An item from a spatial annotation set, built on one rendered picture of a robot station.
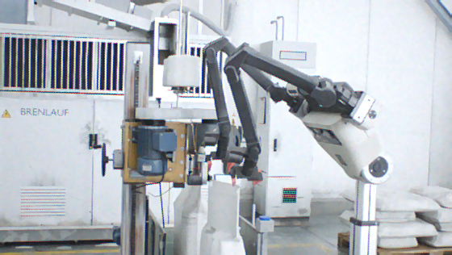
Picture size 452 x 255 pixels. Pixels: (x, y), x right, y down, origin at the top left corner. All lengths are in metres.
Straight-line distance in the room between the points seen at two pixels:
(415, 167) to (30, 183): 5.06
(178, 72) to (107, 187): 3.09
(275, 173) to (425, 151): 2.45
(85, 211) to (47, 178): 0.49
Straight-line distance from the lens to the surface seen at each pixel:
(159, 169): 2.93
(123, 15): 5.51
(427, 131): 8.50
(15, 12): 6.73
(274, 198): 6.98
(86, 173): 5.85
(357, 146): 2.55
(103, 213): 5.92
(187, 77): 2.93
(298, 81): 2.31
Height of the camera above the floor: 1.48
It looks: 3 degrees down
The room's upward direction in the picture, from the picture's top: 2 degrees clockwise
